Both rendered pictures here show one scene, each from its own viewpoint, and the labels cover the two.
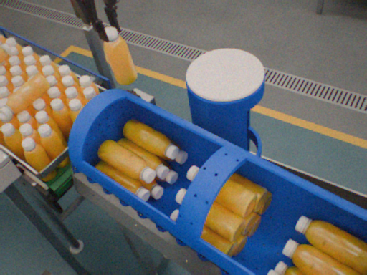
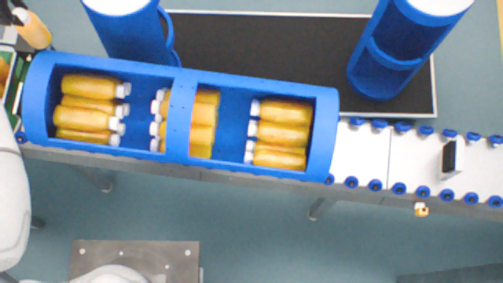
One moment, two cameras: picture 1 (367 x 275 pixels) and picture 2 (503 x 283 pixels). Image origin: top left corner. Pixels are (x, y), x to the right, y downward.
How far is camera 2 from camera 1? 0.85 m
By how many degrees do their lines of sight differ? 31
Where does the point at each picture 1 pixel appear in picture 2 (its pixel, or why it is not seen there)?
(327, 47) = not seen: outside the picture
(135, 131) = (76, 87)
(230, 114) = (142, 19)
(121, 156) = (82, 118)
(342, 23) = not seen: outside the picture
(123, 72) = (42, 40)
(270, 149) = not seen: outside the picture
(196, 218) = (181, 146)
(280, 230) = (236, 115)
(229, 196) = (196, 115)
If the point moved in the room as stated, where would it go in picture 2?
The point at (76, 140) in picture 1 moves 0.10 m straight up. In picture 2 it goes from (34, 125) to (22, 114)
